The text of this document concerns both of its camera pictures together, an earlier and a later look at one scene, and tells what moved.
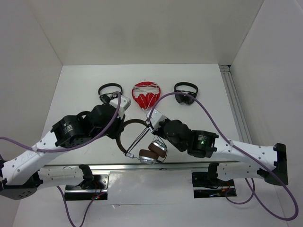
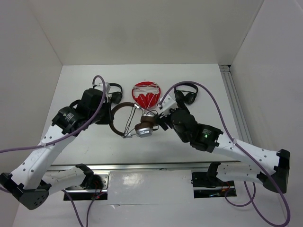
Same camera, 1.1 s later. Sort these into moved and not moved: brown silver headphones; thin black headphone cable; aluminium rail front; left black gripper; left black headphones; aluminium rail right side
Moved: left black gripper; brown silver headphones; thin black headphone cable
Not moved: aluminium rail right side; aluminium rail front; left black headphones
